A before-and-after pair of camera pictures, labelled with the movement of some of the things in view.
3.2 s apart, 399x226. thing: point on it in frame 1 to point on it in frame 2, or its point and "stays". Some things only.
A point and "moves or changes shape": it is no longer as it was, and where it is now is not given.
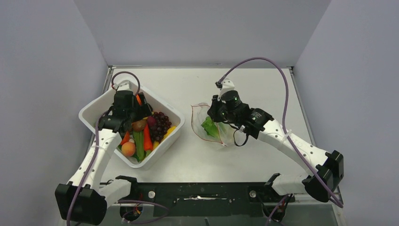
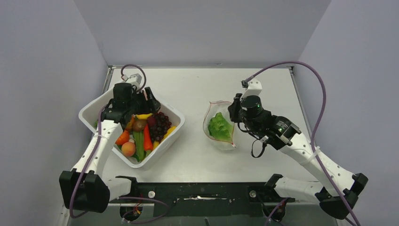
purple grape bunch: [163, 124] stays
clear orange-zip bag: [227, 132] moves or changes shape
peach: [128, 149] stays
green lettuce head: [211, 127] moves or changes shape
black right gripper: [212, 112] to [233, 108]
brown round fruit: [139, 125] stays
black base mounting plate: [206, 198] stays
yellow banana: [171, 130] stays
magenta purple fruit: [151, 120] stays
